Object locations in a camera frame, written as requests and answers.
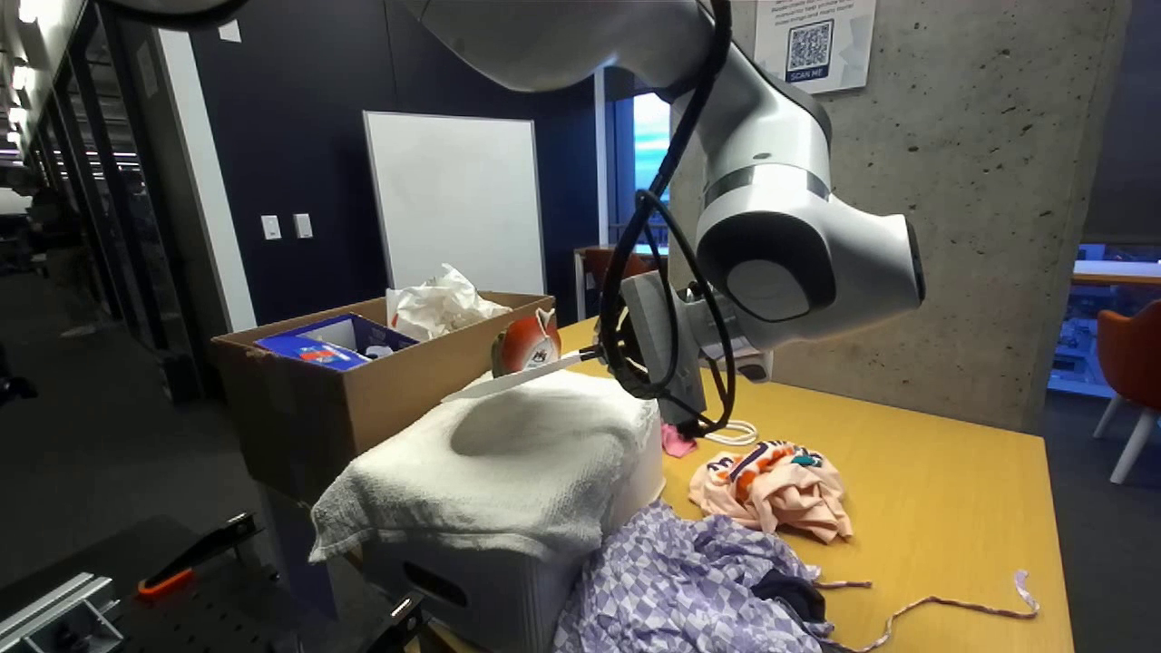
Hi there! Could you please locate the white whiteboard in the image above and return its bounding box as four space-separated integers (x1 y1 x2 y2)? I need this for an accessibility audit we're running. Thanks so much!
364 114 546 294

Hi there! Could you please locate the small pink cloth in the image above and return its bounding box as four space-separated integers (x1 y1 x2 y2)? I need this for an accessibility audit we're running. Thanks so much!
661 423 698 457

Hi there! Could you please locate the beige string on table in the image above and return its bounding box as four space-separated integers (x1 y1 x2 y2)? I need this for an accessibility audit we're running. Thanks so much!
816 567 1044 653

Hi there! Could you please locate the orange handled clamp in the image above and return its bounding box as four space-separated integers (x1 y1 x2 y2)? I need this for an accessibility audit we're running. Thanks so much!
133 513 258 602

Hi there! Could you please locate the white orange plastic bag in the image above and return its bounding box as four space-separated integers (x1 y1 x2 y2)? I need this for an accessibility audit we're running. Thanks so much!
386 266 504 342

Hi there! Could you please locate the orange chair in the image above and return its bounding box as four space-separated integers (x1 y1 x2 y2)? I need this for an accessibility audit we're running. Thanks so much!
1094 300 1161 486

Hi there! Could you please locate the red strawberry plush toy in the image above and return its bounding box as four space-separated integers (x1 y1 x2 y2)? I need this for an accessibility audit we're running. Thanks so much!
490 308 562 376

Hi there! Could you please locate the peach patterned cloth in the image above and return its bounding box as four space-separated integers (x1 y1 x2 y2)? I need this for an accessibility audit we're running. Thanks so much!
690 440 854 545

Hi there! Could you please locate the white towel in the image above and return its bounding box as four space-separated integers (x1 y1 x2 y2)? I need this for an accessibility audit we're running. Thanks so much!
309 370 661 564

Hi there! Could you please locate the purple patterned cloth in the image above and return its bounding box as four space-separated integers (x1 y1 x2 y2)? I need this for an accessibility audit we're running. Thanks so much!
551 504 832 653

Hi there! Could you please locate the brown cardboard box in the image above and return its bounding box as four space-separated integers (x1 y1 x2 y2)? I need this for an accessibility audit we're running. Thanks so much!
210 290 557 502

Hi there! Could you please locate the white box under towel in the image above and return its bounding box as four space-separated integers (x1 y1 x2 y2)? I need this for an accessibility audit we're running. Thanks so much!
360 484 661 653

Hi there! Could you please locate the white disposable plate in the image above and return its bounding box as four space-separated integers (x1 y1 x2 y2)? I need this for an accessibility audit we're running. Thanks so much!
447 353 586 398

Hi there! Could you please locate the QR code paper sign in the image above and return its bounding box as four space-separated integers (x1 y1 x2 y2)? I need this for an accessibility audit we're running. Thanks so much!
741 0 878 96

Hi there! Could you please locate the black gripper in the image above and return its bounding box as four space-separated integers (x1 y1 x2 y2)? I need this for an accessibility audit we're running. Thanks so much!
615 273 774 440

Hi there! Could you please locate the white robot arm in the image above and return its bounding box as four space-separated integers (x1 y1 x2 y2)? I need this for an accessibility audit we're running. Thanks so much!
400 0 924 440

